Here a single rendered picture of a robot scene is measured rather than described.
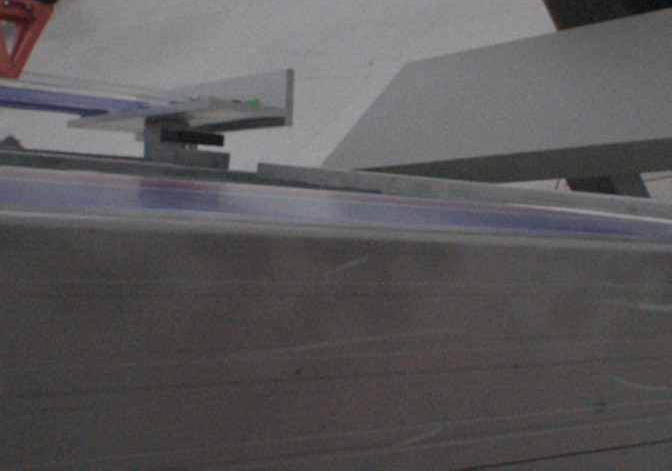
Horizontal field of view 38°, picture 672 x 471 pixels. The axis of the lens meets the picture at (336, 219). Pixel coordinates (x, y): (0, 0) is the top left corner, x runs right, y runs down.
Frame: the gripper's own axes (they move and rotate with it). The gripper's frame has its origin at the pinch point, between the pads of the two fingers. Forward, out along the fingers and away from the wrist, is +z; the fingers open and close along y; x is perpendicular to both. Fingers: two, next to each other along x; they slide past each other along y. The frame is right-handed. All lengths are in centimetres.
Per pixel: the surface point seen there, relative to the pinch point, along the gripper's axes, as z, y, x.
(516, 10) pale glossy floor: -52, -92, 189
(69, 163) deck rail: 9.4, 12.1, 1.0
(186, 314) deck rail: 16, 78, -27
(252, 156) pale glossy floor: -8, -159, 142
